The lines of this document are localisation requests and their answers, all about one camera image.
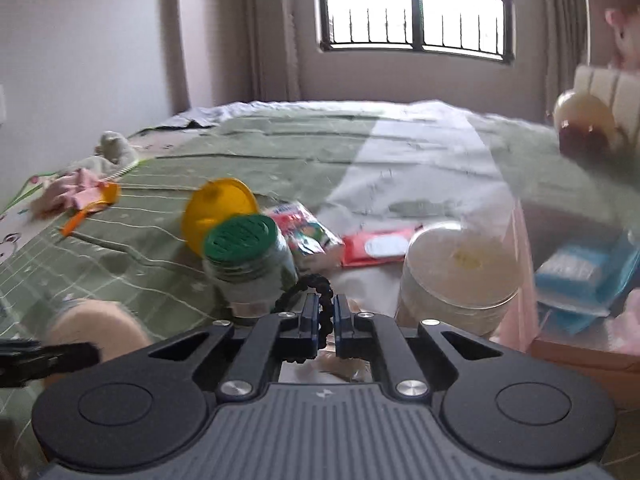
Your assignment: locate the black coil hair tie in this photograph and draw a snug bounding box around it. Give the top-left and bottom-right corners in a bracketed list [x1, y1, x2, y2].
[271, 273, 335, 365]

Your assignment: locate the green lid glass jar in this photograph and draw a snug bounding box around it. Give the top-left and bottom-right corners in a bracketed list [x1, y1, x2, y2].
[203, 214, 298, 320]

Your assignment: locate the colourful snack packet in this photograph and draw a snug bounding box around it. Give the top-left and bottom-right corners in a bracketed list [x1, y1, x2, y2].
[264, 202, 345, 274]

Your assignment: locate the yellow silicone band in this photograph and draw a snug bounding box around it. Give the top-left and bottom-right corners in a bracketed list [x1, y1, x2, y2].
[181, 178, 259, 257]

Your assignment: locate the blue tissue pack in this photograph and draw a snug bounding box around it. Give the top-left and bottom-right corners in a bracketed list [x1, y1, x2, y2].
[534, 232, 639, 336]

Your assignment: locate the red wet wipe pack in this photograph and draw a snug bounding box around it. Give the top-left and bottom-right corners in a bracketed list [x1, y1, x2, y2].
[341, 226, 422, 269]

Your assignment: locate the beige oval zip case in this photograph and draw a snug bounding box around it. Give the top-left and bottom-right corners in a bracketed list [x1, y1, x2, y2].
[43, 299, 152, 362]

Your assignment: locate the clear jar brown label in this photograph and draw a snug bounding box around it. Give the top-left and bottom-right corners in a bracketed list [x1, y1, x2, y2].
[396, 220, 522, 337]

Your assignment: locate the green checked bedsheet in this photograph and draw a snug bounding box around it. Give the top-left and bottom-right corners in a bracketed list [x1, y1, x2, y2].
[0, 98, 640, 480]

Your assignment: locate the pink cloth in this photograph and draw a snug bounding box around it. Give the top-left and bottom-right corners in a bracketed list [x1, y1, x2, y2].
[30, 168, 105, 217]

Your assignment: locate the orange plastic spoon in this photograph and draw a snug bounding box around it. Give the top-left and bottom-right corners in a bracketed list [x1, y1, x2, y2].
[61, 182, 120, 237]

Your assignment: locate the grey plush toy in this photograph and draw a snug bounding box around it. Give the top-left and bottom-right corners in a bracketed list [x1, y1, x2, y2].
[94, 131, 139, 174]

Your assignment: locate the pink cardboard box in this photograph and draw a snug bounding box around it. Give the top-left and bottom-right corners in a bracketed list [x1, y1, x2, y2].
[491, 203, 639, 410]

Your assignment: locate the beige curtain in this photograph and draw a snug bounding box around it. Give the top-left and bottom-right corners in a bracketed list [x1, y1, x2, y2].
[245, 0, 300, 102]

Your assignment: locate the cream round plush toy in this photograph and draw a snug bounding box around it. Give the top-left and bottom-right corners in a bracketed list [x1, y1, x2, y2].
[552, 90, 627, 162]

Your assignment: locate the window with bars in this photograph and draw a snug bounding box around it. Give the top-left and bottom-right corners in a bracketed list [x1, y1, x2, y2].
[316, 0, 515, 64]

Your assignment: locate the cream padded headboard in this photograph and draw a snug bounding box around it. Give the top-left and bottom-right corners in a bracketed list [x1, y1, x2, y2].
[574, 65, 640, 156]

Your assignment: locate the pink bunny plush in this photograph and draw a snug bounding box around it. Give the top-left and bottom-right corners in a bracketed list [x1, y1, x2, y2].
[604, 0, 639, 73]

